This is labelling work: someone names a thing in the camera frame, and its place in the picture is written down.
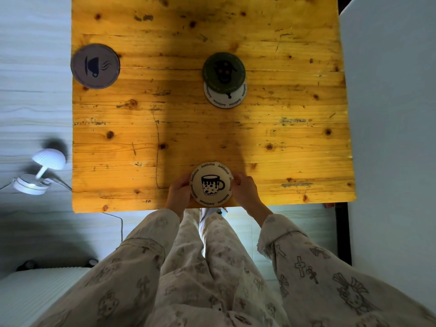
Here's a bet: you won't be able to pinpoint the person's left hand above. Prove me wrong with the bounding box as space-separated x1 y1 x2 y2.
166 173 193 218

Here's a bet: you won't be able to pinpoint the person's right hand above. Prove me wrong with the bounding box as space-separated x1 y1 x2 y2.
231 171 265 215

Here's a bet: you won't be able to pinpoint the white coaster with mug print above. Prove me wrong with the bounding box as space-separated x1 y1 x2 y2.
189 161 234 207

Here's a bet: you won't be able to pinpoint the person's right forearm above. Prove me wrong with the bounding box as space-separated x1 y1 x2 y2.
251 204 436 327

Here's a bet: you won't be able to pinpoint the person's left forearm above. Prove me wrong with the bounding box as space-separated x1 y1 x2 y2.
32 208 182 327

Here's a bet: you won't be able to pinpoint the white coaster with lettered rim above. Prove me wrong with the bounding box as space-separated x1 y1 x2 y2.
203 80 247 109

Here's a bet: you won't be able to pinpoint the patterned pyjama trousers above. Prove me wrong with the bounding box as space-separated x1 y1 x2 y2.
145 208 290 327

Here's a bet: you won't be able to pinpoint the dark green coaster with face print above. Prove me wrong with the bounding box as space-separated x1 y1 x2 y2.
202 52 246 94

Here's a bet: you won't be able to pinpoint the white mushroom table lamp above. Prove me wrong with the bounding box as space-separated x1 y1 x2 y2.
12 148 67 196

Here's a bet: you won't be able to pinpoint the grey coaster with cup print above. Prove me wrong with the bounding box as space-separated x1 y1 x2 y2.
70 43 121 90

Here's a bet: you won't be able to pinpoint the white ribbed heater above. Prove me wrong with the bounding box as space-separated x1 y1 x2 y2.
0 259 100 327

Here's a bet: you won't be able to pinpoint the thin dark cable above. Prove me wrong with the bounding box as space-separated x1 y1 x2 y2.
102 212 124 243

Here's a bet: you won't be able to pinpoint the thin lamp cable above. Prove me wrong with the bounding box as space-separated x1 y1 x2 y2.
50 177 73 192

